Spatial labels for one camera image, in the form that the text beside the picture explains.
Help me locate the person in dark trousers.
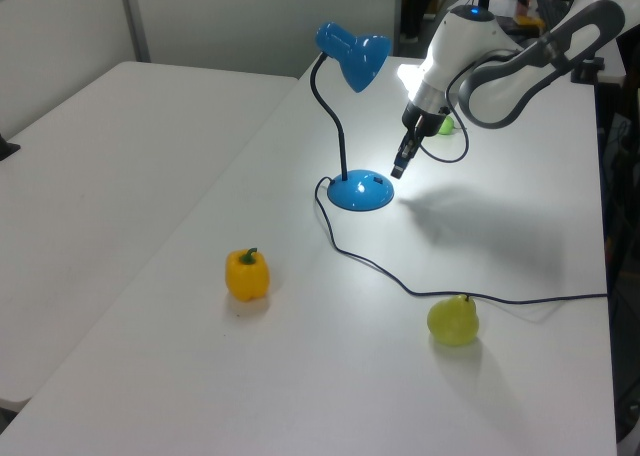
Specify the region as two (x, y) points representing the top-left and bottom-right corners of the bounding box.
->
(399, 0), (427, 45)

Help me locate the blue desk lamp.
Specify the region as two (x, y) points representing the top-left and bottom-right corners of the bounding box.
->
(309, 21), (396, 213)

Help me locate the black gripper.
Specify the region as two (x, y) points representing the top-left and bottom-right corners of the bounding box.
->
(390, 100), (442, 180)

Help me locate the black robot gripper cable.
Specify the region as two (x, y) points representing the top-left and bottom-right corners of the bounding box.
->
(418, 49), (524, 165)

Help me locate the black lamp power cable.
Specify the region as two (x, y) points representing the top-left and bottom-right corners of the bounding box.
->
(314, 176), (609, 307)

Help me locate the green toy pear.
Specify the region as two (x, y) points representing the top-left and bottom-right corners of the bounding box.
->
(426, 293), (481, 348)

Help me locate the black table clamp mount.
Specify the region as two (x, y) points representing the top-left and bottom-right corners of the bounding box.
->
(571, 57), (607, 85)

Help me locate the yellow toy bell pepper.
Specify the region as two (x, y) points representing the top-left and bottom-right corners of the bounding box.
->
(224, 247), (271, 303)

